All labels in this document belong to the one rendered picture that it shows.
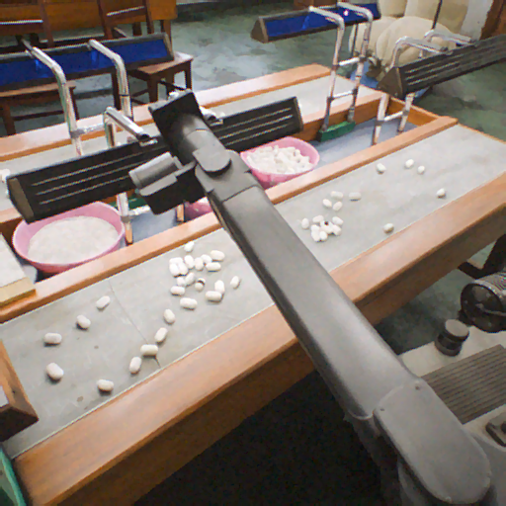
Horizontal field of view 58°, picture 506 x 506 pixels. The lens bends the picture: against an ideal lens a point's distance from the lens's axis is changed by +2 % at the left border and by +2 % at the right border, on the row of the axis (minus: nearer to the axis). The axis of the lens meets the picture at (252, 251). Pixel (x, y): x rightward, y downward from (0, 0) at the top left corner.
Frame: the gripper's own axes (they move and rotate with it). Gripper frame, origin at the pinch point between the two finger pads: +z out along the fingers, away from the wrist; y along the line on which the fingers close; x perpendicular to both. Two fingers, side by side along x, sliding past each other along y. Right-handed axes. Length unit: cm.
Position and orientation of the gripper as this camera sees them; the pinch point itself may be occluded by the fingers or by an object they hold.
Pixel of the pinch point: (167, 107)
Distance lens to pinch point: 76.7
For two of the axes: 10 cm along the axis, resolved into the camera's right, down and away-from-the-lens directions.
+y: 2.6, 6.3, 7.3
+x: 8.7, -4.8, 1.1
